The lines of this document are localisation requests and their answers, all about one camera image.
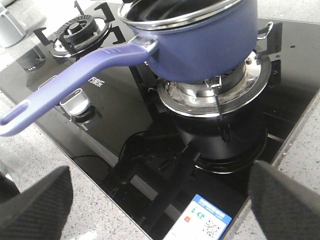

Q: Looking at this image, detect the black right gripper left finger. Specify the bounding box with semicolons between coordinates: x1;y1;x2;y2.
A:
0;166;73;240

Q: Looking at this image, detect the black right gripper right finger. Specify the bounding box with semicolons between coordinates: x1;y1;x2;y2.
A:
248;160;320;240

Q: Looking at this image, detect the blue saucepan with handle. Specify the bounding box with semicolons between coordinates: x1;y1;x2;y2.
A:
0;0;259;137

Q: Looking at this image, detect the black right pot support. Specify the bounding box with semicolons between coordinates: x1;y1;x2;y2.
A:
130;22;282;119

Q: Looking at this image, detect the black pot support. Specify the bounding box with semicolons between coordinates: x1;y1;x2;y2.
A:
130;22;282;119
33;1;126;58

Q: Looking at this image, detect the black left pot support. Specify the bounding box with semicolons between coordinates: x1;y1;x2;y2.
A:
33;1;126;58

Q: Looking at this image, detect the blue energy label sticker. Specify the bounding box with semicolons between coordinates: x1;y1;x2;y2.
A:
164;194;232;240

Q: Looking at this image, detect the silver stove control knob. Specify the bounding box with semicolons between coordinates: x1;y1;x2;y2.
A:
59;88;97;124

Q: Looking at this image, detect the black glass gas stove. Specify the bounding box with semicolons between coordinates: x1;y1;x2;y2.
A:
0;3;320;224

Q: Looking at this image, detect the black right gas burner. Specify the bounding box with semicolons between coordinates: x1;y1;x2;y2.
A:
157;51;272;118

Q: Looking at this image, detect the black gas burner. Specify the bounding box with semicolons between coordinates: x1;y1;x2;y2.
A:
157;51;272;118
49;14;112;59

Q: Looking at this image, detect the grey metal container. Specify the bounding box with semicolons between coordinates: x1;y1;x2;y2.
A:
0;4;26;48

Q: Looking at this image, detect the black left gas burner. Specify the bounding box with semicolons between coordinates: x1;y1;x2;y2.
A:
49;14;112;59

